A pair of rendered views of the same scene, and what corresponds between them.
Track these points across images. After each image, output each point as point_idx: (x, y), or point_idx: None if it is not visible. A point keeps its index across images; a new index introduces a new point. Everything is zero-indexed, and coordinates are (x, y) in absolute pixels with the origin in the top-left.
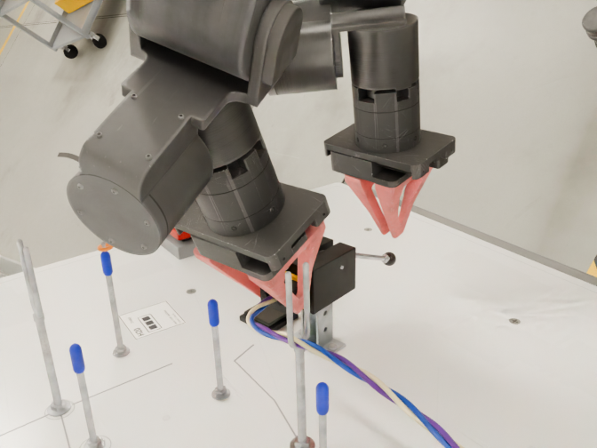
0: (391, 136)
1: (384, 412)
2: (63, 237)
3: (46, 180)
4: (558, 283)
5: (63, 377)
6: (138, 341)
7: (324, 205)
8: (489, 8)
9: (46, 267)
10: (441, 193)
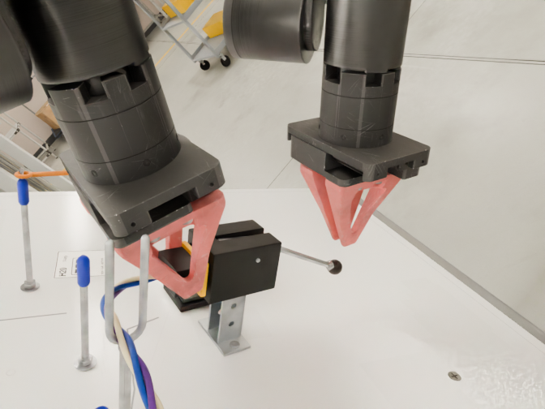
0: (352, 127)
1: None
2: None
3: None
4: (521, 345)
5: None
6: (53, 281)
7: (213, 174)
8: (529, 85)
9: (38, 193)
10: (448, 229)
